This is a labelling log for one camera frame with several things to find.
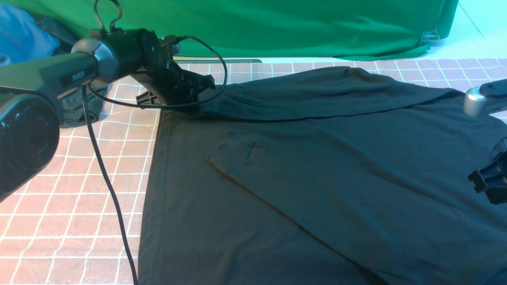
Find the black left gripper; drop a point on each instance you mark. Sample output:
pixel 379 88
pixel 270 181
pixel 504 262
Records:
pixel 171 87

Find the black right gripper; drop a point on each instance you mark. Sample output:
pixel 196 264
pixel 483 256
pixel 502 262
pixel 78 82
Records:
pixel 490 176

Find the gray long-sleeved shirt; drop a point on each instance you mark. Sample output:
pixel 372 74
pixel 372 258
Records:
pixel 332 176

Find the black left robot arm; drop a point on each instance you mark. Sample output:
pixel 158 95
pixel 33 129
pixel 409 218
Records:
pixel 31 93

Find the green backdrop cloth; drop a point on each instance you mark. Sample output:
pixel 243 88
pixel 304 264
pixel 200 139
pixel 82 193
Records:
pixel 345 29

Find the dark gray crumpled garment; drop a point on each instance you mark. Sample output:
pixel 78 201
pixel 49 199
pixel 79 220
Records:
pixel 72 104

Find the metal binder clip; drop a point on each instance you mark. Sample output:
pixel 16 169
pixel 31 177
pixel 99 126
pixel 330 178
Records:
pixel 429 37

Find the blue crumpled garment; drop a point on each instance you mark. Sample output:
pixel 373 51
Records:
pixel 21 39

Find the pink checkered tablecloth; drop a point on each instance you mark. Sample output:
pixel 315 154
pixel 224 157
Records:
pixel 61 227

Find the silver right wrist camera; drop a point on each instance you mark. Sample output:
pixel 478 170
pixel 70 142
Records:
pixel 487 99

